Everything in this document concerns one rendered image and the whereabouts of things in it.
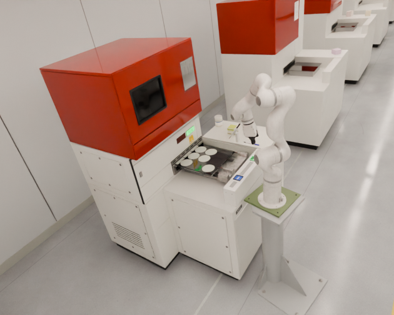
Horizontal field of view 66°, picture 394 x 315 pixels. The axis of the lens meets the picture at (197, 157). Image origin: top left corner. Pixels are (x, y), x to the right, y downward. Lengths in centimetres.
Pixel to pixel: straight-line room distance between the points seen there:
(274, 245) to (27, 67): 265
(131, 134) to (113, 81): 35
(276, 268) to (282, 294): 21
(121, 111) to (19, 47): 158
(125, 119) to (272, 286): 174
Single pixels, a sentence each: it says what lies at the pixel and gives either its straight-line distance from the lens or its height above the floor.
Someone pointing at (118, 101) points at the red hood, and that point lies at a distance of 190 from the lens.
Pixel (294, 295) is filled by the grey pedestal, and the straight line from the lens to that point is 270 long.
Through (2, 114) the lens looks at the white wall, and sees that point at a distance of 324.
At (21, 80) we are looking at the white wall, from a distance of 329.
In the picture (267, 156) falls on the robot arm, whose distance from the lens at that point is 189.
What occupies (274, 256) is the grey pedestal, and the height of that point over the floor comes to 34.
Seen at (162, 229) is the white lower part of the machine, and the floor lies 48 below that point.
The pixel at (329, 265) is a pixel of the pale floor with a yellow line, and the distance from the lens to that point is 292.
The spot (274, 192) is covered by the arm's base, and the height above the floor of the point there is 94.
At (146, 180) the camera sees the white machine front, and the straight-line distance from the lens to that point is 226.
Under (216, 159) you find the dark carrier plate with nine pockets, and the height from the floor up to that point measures 90.
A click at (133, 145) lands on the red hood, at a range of 203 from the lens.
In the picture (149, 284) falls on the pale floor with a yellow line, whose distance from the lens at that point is 290.
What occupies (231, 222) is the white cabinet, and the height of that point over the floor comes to 72.
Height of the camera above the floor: 227
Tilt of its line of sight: 32 degrees down
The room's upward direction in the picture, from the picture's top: 10 degrees counter-clockwise
